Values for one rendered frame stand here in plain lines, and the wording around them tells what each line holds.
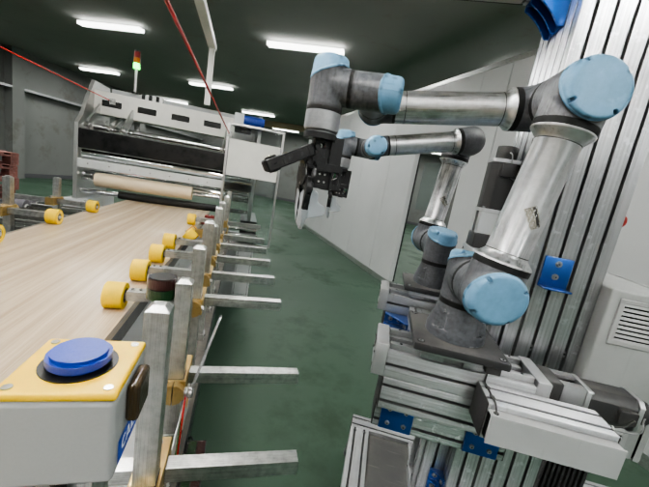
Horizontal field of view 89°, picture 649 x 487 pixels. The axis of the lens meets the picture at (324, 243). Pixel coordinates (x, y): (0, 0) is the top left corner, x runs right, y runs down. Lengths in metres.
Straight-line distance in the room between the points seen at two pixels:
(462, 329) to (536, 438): 0.26
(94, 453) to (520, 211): 0.72
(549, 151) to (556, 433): 0.58
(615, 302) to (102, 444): 1.12
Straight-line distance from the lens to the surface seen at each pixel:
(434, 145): 1.34
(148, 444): 0.67
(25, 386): 0.30
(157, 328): 0.56
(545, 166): 0.77
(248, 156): 3.27
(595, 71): 0.80
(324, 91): 0.73
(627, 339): 1.22
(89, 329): 1.08
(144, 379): 0.30
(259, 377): 0.95
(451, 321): 0.90
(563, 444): 0.95
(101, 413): 0.28
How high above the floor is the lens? 1.38
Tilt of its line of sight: 11 degrees down
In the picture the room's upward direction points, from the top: 10 degrees clockwise
